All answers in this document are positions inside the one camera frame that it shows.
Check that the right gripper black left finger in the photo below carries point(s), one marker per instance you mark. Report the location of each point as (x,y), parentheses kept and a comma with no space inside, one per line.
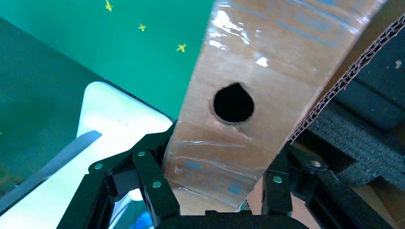
(152,177)

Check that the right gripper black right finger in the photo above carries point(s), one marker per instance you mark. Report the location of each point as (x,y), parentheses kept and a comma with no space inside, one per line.
(332,196)

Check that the small taped cardboard box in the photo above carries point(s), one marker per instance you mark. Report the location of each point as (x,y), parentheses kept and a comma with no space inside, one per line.
(278,63)

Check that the white robot base body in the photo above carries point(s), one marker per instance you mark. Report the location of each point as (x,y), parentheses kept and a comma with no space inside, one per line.
(114,120)

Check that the black foam carton liner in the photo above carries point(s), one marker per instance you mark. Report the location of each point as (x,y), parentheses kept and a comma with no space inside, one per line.
(379,91)

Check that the large open cardboard carton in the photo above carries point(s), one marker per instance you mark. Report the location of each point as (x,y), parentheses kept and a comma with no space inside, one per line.
(373,50)

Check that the ribbed black foam block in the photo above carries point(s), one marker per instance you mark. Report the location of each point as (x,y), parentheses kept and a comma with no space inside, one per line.
(357,148)

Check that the green table cloth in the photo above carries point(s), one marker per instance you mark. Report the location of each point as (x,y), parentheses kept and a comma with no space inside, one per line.
(142,69)

